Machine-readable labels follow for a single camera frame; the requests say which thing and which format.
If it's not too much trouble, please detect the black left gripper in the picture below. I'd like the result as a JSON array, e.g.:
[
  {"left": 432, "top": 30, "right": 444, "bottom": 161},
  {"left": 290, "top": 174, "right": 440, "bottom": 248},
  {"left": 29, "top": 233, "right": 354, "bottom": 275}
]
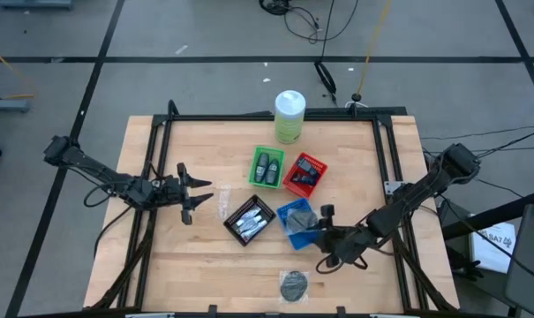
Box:
[{"left": 150, "top": 162, "right": 215, "bottom": 226}]

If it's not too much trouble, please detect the silver metal bracket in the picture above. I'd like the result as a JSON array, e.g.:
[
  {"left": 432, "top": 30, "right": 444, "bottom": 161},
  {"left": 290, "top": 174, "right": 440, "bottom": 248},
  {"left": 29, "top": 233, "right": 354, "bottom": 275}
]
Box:
[{"left": 383, "top": 179, "right": 404, "bottom": 196}]

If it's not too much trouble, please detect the clear plastic packet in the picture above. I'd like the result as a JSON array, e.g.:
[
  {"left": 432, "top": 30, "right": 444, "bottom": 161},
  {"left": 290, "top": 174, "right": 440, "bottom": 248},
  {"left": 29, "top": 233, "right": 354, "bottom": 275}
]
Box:
[{"left": 216, "top": 184, "right": 232, "bottom": 221}]

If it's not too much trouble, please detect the dark grey panel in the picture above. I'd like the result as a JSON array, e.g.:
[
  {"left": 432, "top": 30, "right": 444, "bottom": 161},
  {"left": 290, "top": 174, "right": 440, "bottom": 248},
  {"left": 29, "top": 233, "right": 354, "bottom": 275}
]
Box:
[{"left": 503, "top": 202, "right": 534, "bottom": 318}]

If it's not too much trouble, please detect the black aluminium table frame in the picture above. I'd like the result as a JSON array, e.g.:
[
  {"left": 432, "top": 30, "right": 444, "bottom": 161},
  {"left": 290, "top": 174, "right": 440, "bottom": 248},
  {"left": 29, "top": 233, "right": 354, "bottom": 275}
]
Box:
[{"left": 89, "top": 99, "right": 460, "bottom": 317}]

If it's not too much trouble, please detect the black metal beam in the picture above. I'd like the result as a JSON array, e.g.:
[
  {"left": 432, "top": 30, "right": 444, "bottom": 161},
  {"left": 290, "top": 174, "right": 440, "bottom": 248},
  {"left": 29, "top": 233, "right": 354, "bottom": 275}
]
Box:
[{"left": 442, "top": 187, "right": 534, "bottom": 240}]

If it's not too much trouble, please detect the green plastic basket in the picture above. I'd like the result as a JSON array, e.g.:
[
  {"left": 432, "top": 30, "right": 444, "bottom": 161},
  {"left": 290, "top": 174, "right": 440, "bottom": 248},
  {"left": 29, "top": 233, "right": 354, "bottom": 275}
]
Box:
[{"left": 247, "top": 146, "right": 287, "bottom": 190}]

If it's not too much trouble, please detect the grey floor rail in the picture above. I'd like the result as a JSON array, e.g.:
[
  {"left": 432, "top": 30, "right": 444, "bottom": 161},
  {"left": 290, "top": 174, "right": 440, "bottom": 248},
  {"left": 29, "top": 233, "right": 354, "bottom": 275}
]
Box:
[{"left": 0, "top": 99, "right": 31, "bottom": 114}]

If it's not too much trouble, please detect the black plastic basket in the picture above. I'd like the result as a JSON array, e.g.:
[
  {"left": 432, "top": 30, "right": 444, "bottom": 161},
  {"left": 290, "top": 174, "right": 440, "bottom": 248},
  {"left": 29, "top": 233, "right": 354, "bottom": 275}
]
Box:
[{"left": 222, "top": 193, "right": 277, "bottom": 247}]

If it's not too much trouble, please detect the grey round pad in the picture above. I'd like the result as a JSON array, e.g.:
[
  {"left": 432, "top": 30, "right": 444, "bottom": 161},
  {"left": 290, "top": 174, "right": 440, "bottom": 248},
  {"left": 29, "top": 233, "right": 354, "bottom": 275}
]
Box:
[
  {"left": 285, "top": 208, "right": 320, "bottom": 235},
  {"left": 278, "top": 269, "right": 311, "bottom": 305}
]

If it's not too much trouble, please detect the white-lidded green wipes canister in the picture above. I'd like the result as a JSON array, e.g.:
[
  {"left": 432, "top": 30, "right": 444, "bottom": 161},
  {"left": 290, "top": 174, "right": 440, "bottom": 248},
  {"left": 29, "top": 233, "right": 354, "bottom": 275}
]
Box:
[{"left": 274, "top": 89, "right": 307, "bottom": 145}]

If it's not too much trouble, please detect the blue plastic basket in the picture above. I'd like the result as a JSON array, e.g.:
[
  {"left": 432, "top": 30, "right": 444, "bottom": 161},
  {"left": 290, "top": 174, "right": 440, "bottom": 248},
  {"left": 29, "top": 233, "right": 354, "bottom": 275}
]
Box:
[{"left": 276, "top": 197, "right": 326, "bottom": 252}]

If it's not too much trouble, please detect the red plastic basket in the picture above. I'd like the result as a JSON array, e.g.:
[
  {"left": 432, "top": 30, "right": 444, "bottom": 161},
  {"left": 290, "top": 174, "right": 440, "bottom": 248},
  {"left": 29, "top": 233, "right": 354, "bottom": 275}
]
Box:
[{"left": 282, "top": 152, "right": 328, "bottom": 200}]

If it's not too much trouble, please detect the white printed box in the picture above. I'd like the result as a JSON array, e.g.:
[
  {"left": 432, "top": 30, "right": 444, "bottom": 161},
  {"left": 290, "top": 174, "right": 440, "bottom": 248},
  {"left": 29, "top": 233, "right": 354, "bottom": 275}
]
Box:
[{"left": 468, "top": 220, "right": 518, "bottom": 275}]

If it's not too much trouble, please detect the black floor cable bundle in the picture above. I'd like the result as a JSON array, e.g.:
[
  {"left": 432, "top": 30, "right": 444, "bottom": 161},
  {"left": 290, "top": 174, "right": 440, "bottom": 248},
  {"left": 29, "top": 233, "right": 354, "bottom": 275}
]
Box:
[{"left": 258, "top": 0, "right": 358, "bottom": 45}]

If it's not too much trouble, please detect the yellow hanging cable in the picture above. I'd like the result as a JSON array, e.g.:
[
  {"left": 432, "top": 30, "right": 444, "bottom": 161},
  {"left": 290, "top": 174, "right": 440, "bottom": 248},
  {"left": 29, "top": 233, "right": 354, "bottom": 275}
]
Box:
[{"left": 357, "top": 0, "right": 394, "bottom": 96}]

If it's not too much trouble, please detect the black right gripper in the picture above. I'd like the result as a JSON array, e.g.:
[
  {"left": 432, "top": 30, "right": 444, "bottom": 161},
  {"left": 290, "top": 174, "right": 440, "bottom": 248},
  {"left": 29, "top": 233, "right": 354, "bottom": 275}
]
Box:
[{"left": 307, "top": 204, "right": 376, "bottom": 266}]

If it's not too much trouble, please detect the black cable loop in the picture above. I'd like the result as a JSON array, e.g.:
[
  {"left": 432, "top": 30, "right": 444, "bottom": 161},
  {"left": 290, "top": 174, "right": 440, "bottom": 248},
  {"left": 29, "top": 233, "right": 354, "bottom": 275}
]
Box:
[{"left": 313, "top": 60, "right": 338, "bottom": 106}]

